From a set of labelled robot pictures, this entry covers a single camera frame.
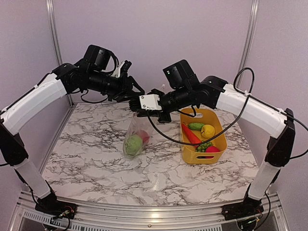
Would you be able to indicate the yellow plastic basket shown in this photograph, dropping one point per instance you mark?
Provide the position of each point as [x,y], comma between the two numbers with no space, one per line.
[205,116]

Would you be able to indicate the yellow toy lemon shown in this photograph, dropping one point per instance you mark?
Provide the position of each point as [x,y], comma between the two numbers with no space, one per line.
[208,131]

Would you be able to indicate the green toy bitter gourd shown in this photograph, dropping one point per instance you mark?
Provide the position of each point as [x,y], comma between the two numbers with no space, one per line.
[195,126]

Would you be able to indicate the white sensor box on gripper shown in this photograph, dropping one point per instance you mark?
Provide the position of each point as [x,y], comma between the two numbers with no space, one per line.
[148,102]

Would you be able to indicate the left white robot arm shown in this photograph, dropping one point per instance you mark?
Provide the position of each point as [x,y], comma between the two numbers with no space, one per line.
[60,82]

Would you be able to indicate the green toy pepper back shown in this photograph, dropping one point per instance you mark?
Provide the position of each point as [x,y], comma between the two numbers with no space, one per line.
[132,145]

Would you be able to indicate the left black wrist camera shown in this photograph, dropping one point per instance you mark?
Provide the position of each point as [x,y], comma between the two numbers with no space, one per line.
[96,58]

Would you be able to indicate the green toy grapes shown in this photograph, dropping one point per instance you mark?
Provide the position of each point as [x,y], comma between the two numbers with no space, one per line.
[202,148]

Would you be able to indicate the red toy tomato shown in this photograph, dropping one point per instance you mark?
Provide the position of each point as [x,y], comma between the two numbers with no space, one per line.
[144,136]

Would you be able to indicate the aluminium frame post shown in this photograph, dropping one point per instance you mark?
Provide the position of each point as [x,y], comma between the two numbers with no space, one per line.
[250,33]
[54,32]

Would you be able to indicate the orange toy carrot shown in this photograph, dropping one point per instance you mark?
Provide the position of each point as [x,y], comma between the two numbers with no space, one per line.
[193,139]

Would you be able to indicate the left white sensor box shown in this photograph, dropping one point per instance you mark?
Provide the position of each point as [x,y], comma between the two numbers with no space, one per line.
[122,68]

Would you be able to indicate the right aluminium frame post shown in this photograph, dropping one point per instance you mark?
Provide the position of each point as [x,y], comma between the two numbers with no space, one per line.
[250,33]

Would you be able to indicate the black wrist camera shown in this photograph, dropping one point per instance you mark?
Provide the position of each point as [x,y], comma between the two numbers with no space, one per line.
[96,58]
[181,75]

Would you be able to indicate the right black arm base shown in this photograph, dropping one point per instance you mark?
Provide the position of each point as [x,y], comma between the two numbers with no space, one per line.
[241,210]

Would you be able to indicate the aluminium front rail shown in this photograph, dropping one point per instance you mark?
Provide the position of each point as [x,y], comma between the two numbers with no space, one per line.
[92,216]

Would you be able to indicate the clear zip top bag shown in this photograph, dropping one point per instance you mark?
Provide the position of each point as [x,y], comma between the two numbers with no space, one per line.
[137,124]

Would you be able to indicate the red toy fruit front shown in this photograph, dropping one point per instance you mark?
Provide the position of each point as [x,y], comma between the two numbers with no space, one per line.
[212,149]

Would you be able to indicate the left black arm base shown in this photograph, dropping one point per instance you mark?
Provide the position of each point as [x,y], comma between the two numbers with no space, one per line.
[57,208]

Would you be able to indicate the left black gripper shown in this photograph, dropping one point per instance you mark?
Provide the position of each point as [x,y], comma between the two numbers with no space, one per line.
[124,88]

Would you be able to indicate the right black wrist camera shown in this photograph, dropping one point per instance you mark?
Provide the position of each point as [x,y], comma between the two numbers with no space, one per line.
[181,75]

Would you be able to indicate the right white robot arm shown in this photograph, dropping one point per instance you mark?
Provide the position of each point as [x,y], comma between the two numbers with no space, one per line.
[217,93]

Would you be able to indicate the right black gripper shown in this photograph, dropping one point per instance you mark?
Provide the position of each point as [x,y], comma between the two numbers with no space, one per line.
[161,118]

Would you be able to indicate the left aluminium frame post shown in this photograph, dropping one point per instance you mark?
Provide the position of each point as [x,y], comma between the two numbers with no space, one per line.
[54,32]

